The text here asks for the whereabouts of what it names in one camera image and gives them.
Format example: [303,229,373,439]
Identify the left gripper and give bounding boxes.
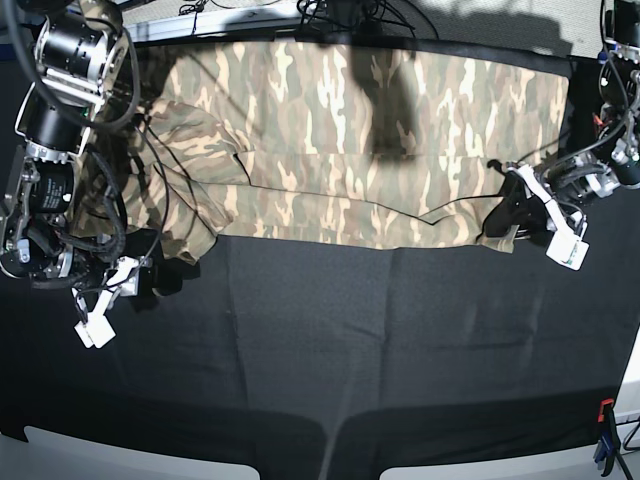
[487,151,639,238]

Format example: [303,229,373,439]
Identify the camouflage t-shirt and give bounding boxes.
[96,39,569,263]

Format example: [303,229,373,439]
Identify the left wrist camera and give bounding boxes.
[546,232,589,271]

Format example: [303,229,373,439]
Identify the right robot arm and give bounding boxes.
[1,1,141,325]

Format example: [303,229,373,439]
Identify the blue orange clamp bottom right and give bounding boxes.
[593,398,620,477]

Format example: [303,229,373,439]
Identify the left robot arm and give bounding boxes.
[483,1,639,239]

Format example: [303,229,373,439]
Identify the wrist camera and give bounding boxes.
[546,232,589,271]
[74,316,116,349]

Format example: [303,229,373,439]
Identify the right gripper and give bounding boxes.
[1,149,148,320]

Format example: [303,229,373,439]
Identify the black cable bundle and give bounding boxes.
[295,0,419,37]

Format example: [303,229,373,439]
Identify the black table cloth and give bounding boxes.
[0,34,640,480]

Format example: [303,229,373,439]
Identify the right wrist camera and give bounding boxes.
[74,316,116,349]

